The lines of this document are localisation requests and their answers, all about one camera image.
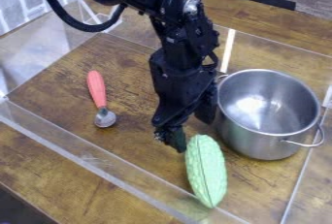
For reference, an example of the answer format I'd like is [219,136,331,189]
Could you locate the silver metal pot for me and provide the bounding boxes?
[217,69,322,160]

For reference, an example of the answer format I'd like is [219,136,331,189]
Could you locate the clear acrylic enclosure walls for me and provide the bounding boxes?
[0,12,332,224]

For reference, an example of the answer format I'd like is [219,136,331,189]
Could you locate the orange handled metal scoop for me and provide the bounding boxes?
[87,70,117,128]

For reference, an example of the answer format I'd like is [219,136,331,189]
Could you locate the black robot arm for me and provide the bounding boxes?
[95,0,220,152]

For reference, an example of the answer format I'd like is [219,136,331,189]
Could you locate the clear acrylic triangular bracket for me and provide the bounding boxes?
[78,0,118,25]

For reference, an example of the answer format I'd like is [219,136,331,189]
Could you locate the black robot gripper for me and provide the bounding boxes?
[148,48,221,154]

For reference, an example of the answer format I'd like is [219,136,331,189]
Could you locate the green bitter gourd toy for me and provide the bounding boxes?
[186,135,228,208]

